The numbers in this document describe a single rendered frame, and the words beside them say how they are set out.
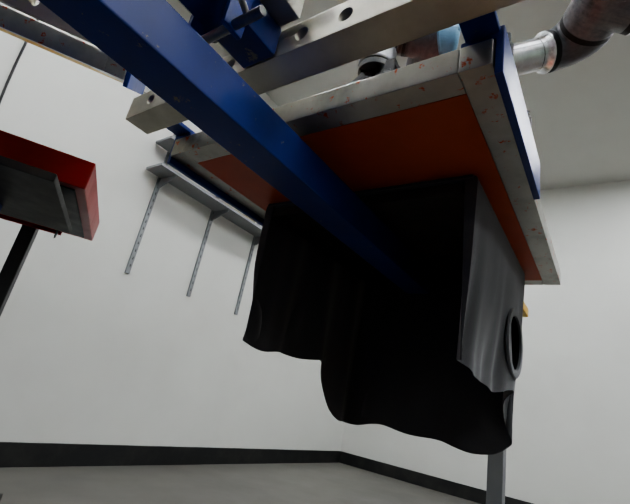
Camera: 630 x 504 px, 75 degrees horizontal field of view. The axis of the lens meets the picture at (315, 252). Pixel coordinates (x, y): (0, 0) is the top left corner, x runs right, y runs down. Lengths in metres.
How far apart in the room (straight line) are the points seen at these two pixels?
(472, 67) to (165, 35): 0.34
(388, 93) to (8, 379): 2.30
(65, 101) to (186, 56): 2.29
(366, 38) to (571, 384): 3.92
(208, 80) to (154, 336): 2.48
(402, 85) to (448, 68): 0.06
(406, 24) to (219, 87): 0.23
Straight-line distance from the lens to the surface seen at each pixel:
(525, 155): 0.66
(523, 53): 1.16
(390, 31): 0.56
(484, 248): 0.74
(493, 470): 1.34
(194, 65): 0.51
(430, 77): 0.56
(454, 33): 0.97
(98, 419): 2.80
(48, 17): 0.96
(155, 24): 0.49
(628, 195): 4.81
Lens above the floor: 0.57
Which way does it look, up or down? 19 degrees up
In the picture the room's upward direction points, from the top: 11 degrees clockwise
